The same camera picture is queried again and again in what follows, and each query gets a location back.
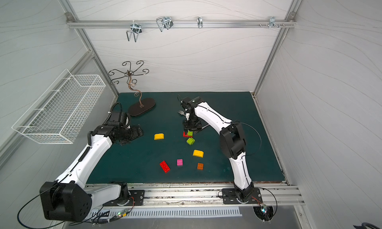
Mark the yellow curved brick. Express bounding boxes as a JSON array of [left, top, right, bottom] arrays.
[[154, 133, 165, 140], [193, 150, 204, 158]]

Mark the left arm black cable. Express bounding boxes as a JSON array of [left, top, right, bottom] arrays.
[[16, 187, 65, 229]]

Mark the white wire basket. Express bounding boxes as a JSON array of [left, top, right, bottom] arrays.
[[12, 69, 106, 144]]

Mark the metal hook clamp centre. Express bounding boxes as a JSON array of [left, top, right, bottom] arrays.
[[156, 16, 174, 32]]

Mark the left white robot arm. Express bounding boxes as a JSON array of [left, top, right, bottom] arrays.
[[40, 112, 144, 222]]

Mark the metal hook clamp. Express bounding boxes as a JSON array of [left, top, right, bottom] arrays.
[[126, 23, 142, 42], [156, 16, 174, 32]]

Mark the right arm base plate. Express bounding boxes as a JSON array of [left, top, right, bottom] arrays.
[[218, 188, 263, 205]]

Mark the white vent strip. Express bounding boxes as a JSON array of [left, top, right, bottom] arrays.
[[80, 206, 243, 220]]

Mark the metal hook clamp left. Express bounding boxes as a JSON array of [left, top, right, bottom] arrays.
[[126, 23, 142, 42]]

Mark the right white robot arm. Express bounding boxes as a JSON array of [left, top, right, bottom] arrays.
[[180, 97, 255, 204]]

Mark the brown metal hook stand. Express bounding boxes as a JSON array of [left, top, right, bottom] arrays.
[[108, 60, 156, 117]]

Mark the long red brick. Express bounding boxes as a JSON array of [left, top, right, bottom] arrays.
[[160, 160, 170, 173]]

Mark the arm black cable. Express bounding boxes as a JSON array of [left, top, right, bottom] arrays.
[[16, 187, 65, 229], [235, 122, 262, 156]]

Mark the metal bracket right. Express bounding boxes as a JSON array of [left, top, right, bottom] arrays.
[[258, 17, 286, 28]]

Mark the pink brick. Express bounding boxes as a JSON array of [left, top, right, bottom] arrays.
[[177, 159, 183, 167]]

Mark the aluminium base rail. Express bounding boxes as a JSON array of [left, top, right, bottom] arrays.
[[127, 182, 305, 208]]

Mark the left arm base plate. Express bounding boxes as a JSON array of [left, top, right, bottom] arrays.
[[103, 190, 145, 207]]

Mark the aluminium crossbar rail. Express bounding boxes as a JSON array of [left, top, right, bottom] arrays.
[[67, 19, 297, 29]]

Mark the small metal clip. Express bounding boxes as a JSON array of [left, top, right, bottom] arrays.
[[197, 17, 203, 29]]

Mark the green table mat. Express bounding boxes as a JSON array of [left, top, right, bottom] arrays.
[[88, 92, 285, 184]]

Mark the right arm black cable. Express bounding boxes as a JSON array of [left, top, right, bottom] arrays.
[[235, 122, 262, 156]]

